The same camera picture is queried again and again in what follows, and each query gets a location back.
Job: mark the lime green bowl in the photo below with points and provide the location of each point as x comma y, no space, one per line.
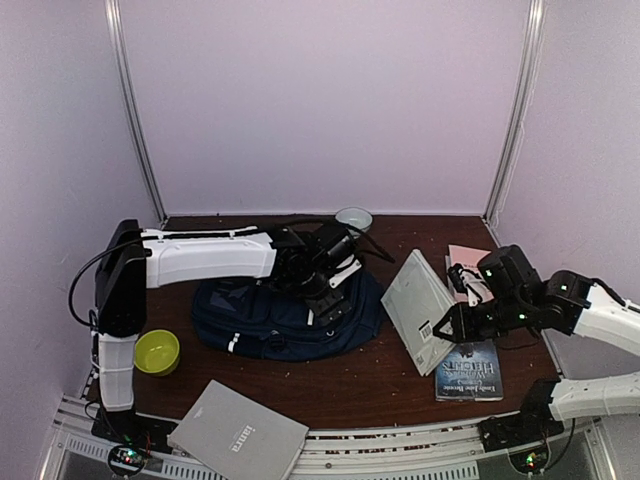
157,353

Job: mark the aluminium front rail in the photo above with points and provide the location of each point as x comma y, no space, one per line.
451,450

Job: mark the dark Wuthering Heights book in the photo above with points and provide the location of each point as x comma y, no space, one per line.
470,372

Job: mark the aluminium frame post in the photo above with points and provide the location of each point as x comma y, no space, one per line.
117,36
530,58

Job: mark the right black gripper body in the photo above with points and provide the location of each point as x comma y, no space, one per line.
478,329

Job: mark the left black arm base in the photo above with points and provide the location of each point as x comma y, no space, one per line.
133,429

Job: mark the navy blue student backpack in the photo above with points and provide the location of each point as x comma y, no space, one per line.
250,320

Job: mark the right aluminium frame post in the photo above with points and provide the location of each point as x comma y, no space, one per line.
530,58

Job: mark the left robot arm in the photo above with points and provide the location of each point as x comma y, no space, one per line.
309,260

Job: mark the light grey barcode notebook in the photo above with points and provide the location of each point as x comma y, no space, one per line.
415,302

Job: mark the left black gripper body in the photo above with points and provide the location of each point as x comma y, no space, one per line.
320,306

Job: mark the left aluminium frame post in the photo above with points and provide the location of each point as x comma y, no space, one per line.
117,36

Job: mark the grey hardcover book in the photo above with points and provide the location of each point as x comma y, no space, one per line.
237,437

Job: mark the pink paperback book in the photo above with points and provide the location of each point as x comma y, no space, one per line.
467,257

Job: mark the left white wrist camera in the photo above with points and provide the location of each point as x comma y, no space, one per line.
344,270

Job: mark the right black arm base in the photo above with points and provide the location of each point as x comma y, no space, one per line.
532,423

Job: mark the pale celadon ceramic bowl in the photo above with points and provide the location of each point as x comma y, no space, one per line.
357,217

